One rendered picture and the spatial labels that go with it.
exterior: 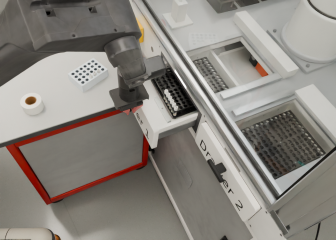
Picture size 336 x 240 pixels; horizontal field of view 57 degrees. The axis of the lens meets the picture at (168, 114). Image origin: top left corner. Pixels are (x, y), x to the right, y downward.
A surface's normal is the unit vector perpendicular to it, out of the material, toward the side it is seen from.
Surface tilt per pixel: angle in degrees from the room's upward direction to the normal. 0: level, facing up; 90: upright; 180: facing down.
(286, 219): 90
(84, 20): 34
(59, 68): 0
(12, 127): 0
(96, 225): 0
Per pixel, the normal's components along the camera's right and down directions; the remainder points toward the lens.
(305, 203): -0.89, 0.31
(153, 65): 0.35, -0.14
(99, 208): 0.10, -0.56
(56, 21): 0.57, -0.22
